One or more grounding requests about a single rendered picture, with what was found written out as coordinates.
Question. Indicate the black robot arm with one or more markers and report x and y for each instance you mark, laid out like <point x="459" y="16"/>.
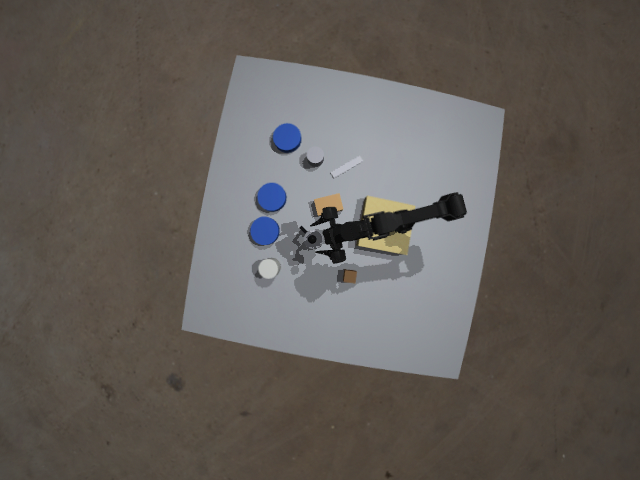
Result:
<point x="449" y="207"/>

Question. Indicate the french press coffee maker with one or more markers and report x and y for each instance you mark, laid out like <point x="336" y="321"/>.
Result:
<point x="313" y="239"/>

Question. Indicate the dark blue cylinder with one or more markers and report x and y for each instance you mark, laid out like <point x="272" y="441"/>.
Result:
<point x="287" y="138"/>
<point x="272" y="197"/>
<point x="265" y="230"/>

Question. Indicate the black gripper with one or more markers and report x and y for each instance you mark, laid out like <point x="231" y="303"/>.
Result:
<point x="329" y="214"/>

